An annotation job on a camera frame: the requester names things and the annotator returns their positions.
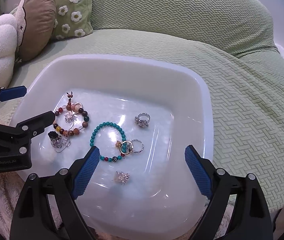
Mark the silver flower earring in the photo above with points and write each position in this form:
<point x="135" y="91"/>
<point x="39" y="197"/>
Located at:
<point x="70" y="116"/>

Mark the green daisy cushion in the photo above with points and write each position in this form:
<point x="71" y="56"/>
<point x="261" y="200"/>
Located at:
<point x="72" y="19"/>

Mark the white plastic tray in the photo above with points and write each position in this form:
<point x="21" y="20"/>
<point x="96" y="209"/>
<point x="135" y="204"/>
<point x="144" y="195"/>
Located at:
<point x="162" y="107"/>

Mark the brown round cushion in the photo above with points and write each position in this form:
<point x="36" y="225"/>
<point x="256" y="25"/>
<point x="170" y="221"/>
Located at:
<point x="35" y="23"/>

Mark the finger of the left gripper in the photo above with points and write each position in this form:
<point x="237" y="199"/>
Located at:
<point x="12" y="93"/>
<point x="37" y="124"/>

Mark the silver pink crystal earring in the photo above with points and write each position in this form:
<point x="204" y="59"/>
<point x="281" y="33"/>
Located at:
<point x="121" y="177"/>

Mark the large green covered pillow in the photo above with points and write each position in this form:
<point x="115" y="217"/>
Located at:
<point x="238" y="27"/>

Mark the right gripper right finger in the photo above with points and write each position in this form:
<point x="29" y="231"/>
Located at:
<point x="250" y="218"/>

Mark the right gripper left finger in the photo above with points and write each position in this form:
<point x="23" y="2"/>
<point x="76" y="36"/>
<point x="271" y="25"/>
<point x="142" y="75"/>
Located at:
<point x="33" y="219"/>

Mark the green textured bedspread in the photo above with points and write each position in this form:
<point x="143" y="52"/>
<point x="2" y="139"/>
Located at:
<point x="246" y="86"/>

